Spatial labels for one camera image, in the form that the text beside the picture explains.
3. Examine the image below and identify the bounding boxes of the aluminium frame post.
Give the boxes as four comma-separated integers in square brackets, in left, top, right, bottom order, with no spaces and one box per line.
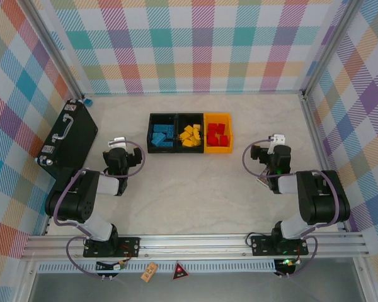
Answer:
[301,0,366,98]
[25,0,84,100]

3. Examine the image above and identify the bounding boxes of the black case with silver handle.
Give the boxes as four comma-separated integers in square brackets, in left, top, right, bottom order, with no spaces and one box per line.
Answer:
[35,99,99,180]

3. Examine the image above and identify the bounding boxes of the small wooden tag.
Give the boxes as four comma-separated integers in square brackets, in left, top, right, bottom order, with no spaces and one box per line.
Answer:
[140,263,158,282]

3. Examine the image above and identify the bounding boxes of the aluminium frame rail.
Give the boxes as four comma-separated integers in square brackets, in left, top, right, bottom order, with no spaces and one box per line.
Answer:
[20,232,371,261]

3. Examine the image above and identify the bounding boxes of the yellow power connector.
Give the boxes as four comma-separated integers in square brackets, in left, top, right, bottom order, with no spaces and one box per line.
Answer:
[96,260,127,272]
[275,258,299,271]

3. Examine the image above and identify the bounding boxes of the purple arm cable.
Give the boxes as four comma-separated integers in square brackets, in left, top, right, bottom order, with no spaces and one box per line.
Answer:
[241,138,340,280]
[52,140,147,280]

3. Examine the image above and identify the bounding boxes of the red triangle sign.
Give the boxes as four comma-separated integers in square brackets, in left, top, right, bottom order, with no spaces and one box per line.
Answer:
[171,260,189,281]

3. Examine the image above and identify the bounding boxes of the white printed card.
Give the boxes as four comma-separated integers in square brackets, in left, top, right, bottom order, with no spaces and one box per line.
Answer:
[256,169,272,189]

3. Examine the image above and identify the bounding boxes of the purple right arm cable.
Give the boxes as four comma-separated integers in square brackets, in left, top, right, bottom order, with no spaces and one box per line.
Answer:
[241,138,340,280]

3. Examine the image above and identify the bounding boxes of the yellow plastic bin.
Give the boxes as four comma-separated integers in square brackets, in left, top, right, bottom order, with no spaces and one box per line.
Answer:
[203,112,233,155]

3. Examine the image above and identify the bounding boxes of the black plastic bin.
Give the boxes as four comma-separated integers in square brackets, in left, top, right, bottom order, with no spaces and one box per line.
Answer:
[147,113,178,155]
[175,113,206,155]

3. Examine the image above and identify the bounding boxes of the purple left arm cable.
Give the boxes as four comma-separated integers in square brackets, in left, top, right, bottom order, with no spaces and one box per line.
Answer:
[52,140,147,280]

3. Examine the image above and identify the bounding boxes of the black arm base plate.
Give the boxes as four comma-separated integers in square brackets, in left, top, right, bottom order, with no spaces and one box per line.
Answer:
[250,234,310,256]
[83,235,142,259]

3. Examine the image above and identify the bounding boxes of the white slotted cable duct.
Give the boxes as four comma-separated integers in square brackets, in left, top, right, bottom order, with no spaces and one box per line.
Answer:
[37,260,277,274]

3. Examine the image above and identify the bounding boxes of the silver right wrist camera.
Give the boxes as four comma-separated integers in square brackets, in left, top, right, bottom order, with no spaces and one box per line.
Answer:
[268,134,286,155]

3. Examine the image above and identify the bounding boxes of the aluminium side rail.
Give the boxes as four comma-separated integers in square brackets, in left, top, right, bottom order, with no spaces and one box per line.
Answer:
[297,91,350,233]

